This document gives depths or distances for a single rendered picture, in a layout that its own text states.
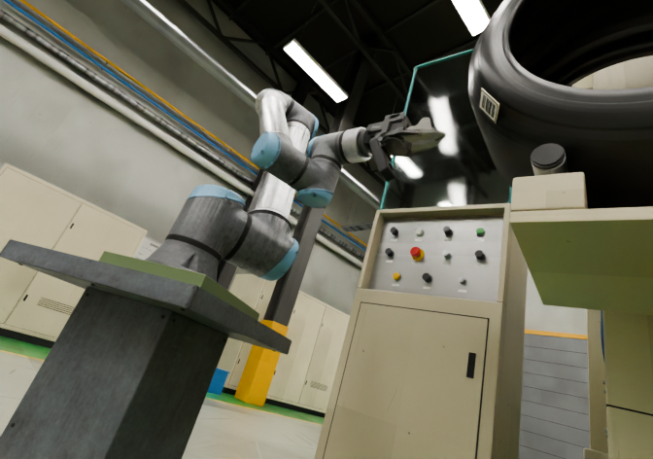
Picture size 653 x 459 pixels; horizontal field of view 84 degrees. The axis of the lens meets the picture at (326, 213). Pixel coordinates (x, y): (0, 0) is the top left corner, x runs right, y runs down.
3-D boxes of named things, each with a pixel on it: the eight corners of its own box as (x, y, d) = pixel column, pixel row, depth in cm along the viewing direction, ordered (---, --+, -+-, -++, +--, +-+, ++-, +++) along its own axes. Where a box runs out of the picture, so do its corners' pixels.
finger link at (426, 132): (443, 109, 82) (405, 117, 88) (440, 129, 80) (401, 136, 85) (448, 119, 84) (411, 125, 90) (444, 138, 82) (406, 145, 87)
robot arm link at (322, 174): (282, 194, 96) (297, 157, 101) (316, 215, 101) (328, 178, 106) (300, 184, 88) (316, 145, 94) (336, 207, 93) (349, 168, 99)
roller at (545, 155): (565, 240, 79) (586, 252, 76) (550, 255, 79) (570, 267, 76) (543, 137, 55) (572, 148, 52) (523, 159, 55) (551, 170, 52)
